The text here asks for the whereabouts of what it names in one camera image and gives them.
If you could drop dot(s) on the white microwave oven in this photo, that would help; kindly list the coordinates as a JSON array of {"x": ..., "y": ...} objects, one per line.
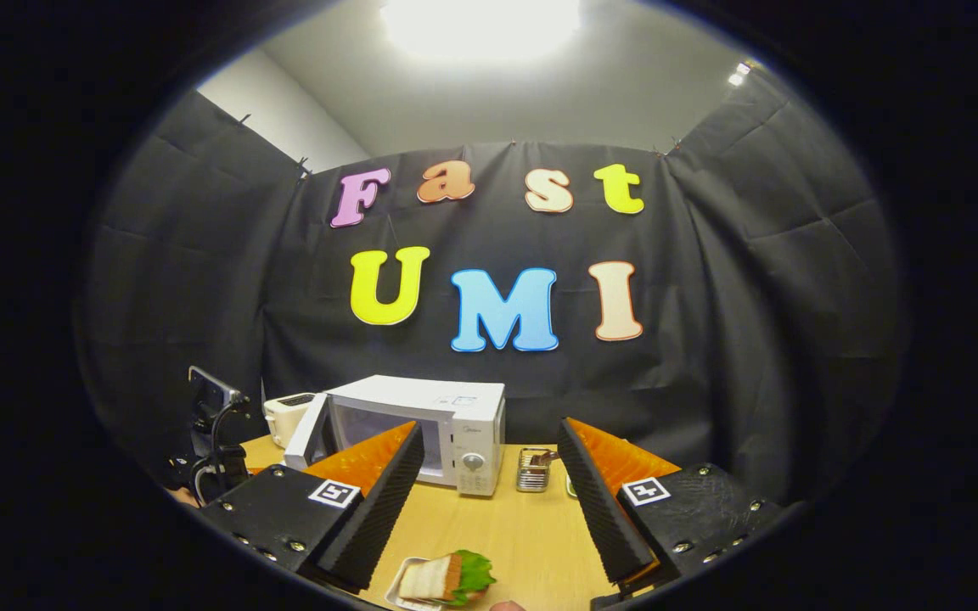
[{"x": 463, "y": 424}]

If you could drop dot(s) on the black backdrop cloth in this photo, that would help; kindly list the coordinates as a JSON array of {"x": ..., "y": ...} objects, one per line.
[{"x": 752, "y": 297}]

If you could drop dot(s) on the small white plate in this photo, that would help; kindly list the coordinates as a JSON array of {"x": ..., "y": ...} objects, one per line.
[{"x": 397, "y": 597}]

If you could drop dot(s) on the ceiling light panel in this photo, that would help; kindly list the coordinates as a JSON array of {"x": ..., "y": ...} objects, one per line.
[{"x": 480, "y": 25}]

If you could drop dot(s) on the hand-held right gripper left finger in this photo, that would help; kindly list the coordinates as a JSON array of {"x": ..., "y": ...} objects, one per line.
[{"x": 379, "y": 518}]

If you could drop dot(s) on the sandwich with lettuce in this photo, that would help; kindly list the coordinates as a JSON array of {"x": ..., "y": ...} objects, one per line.
[{"x": 446, "y": 577}]

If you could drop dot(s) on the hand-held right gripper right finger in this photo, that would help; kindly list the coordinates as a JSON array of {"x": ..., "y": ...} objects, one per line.
[{"x": 599, "y": 509}]

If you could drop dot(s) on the white toaster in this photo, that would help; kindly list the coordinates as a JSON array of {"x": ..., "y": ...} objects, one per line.
[{"x": 285, "y": 420}]

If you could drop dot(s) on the small ceiling light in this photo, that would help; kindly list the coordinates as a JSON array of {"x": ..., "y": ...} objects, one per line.
[{"x": 739, "y": 75}]

